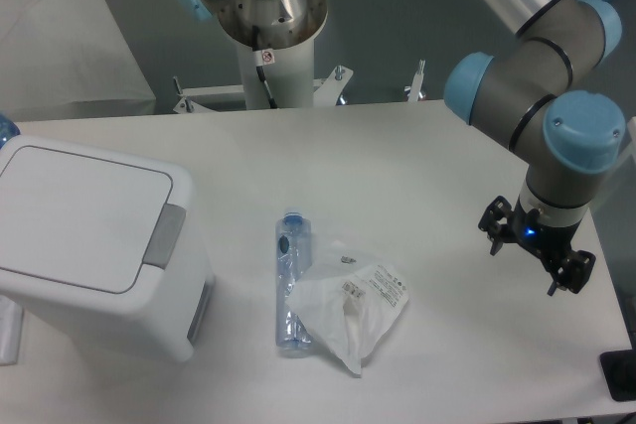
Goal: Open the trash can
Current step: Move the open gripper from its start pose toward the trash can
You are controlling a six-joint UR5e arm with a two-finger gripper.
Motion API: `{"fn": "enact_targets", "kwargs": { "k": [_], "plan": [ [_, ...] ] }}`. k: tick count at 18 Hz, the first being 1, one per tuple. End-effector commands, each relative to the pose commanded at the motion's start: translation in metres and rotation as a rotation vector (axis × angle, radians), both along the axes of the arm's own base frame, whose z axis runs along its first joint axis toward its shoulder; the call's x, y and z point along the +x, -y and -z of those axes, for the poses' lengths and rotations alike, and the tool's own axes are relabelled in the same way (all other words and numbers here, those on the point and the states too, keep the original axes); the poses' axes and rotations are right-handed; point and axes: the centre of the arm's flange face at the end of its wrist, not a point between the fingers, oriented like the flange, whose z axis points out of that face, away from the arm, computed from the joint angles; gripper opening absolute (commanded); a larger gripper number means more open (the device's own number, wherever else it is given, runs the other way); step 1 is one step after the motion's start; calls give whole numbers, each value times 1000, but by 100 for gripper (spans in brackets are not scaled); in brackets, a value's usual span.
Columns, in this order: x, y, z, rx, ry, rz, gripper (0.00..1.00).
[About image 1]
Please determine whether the white push-lid trash can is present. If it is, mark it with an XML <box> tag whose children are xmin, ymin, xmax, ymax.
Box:
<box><xmin>1</xmin><ymin>135</ymin><xmax>214</xmax><ymax>362</ymax></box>

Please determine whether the black device at table edge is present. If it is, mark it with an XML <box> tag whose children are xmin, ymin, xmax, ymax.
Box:
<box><xmin>599</xmin><ymin>350</ymin><xmax>635</xmax><ymax>402</ymax></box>

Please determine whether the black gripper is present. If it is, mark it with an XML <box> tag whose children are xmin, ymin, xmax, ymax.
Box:
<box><xmin>478</xmin><ymin>196</ymin><xmax>596</xmax><ymax>296</ymax></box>

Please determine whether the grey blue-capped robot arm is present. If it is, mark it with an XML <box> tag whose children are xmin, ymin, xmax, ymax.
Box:
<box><xmin>178</xmin><ymin>0</ymin><xmax>626</xmax><ymax>293</ymax></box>

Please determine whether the crumpled clear plastic bag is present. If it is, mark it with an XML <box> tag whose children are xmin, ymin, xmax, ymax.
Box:
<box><xmin>286</xmin><ymin>241</ymin><xmax>409</xmax><ymax>377</ymax></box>

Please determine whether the white printed cloth cover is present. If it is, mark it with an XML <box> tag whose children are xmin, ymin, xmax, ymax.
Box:
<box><xmin>1</xmin><ymin>0</ymin><xmax>155</xmax><ymax>119</ymax></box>

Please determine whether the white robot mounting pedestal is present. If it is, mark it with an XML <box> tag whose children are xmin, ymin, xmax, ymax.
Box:
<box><xmin>172</xmin><ymin>0</ymin><xmax>355</xmax><ymax>115</ymax></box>

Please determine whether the clear plastic water bottle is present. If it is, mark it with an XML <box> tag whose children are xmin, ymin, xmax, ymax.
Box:
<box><xmin>274</xmin><ymin>207</ymin><xmax>312</xmax><ymax>358</ymax></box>

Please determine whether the white clamp bracket with bolt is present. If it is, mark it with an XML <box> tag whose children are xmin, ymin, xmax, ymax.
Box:
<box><xmin>403</xmin><ymin>60</ymin><xmax>427</xmax><ymax>102</ymax></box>

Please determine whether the blue bottle behind trash can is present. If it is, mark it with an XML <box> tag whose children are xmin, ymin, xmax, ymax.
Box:
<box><xmin>0</xmin><ymin>113</ymin><xmax>21</xmax><ymax>148</ymax></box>

